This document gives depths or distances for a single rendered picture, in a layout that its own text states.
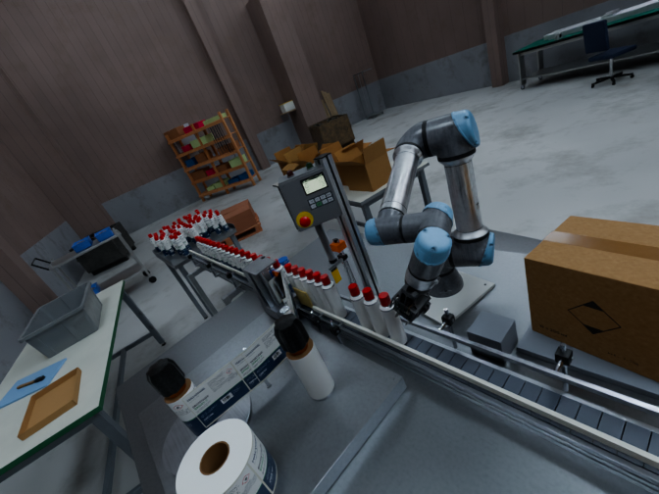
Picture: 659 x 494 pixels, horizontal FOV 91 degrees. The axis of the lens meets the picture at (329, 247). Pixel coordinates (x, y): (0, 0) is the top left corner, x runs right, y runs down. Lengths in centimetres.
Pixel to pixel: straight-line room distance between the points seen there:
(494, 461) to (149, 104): 1111
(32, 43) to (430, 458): 1161
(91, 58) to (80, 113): 144
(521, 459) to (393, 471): 29
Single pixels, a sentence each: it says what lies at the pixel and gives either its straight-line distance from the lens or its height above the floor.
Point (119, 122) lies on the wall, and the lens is 1127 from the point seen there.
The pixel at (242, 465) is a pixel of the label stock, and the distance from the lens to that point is 92.
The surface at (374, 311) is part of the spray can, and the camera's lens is 109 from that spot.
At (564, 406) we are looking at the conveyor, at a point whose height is 88.
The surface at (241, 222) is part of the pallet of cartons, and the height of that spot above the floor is 29.
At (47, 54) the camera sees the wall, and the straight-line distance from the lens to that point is 1164.
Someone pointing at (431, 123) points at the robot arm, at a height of 148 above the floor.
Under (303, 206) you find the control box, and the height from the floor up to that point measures 137.
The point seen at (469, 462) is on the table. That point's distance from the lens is 97.
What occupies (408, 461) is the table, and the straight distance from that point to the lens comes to 99.
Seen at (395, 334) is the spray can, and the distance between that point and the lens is 110.
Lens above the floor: 169
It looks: 25 degrees down
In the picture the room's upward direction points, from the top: 23 degrees counter-clockwise
